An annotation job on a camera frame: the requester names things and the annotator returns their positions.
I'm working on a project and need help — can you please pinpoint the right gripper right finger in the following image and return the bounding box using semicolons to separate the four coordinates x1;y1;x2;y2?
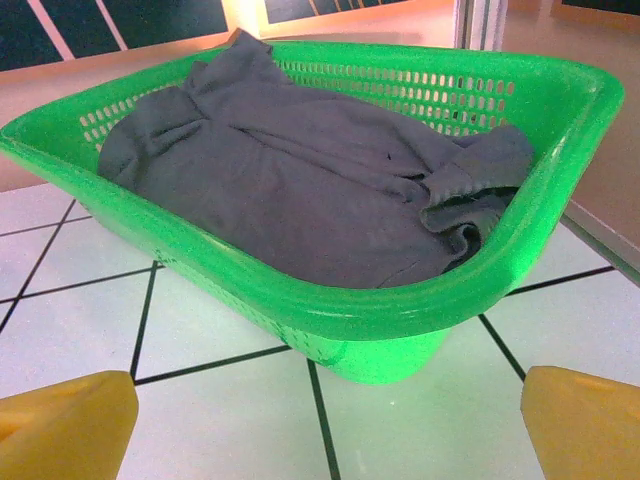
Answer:
520;365;640;480

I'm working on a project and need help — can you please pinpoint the green plastic basket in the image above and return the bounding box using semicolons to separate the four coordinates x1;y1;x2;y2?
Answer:
0;40;626;387

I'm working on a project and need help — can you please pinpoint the grey t-shirt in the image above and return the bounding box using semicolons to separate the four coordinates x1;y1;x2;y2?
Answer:
97;28;537;290

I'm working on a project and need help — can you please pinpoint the aluminium frame post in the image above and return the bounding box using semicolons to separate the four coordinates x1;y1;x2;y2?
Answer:
452;0;507;51

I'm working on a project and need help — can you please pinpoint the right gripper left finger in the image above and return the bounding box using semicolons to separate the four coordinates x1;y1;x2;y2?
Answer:
0;369;140;480

